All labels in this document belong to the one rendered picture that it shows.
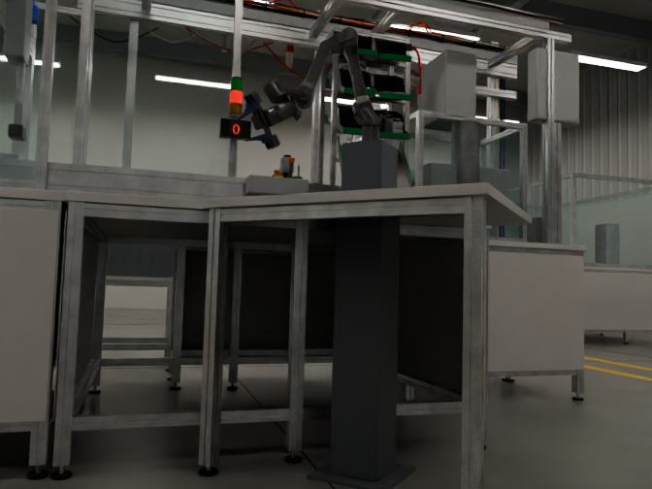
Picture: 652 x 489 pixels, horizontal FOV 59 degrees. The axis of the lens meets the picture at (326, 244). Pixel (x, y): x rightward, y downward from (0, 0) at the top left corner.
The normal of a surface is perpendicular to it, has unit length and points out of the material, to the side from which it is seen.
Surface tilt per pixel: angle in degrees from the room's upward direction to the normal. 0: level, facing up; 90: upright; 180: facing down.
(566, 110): 90
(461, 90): 90
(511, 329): 90
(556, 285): 90
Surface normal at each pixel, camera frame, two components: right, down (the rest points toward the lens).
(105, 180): 0.31, -0.06
